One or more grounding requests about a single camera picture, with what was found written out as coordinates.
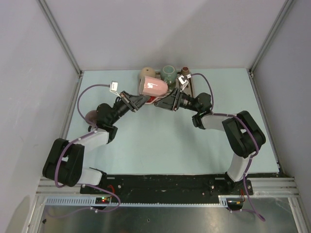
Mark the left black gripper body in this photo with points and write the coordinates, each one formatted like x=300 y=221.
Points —
x=121 y=107

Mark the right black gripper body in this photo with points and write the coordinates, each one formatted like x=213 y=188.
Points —
x=184 y=102

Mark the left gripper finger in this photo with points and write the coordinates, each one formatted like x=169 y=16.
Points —
x=135 y=98
x=138 y=105

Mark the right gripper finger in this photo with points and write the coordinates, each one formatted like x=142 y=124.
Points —
x=167 y=104
x=171 y=97

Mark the red ceramic mug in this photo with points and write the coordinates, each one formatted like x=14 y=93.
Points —
x=151 y=100

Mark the pink ceramic mug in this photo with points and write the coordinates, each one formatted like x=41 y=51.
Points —
x=152 y=87

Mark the beige ceramic mug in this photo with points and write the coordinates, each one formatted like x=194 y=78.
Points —
x=147 y=71

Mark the mauve ceramic cup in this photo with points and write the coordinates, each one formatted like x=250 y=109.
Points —
x=91 y=117

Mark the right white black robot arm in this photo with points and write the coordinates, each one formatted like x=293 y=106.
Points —
x=243 y=133

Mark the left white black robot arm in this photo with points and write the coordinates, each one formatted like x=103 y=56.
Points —
x=65 y=162

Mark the green ceramic mug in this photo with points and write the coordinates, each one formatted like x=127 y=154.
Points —
x=168 y=74

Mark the brown ceramic cup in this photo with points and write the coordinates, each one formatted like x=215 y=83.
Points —
x=185 y=71

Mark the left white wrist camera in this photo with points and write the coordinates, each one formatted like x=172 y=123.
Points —
x=114 y=86

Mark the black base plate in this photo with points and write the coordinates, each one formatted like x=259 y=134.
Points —
x=164 y=189

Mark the left aluminium frame post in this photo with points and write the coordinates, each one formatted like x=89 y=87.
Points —
x=58 y=34

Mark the aluminium frame post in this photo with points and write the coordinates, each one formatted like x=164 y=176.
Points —
x=276 y=26
x=58 y=34

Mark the right aluminium frame post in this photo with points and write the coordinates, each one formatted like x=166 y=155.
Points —
x=276 y=26

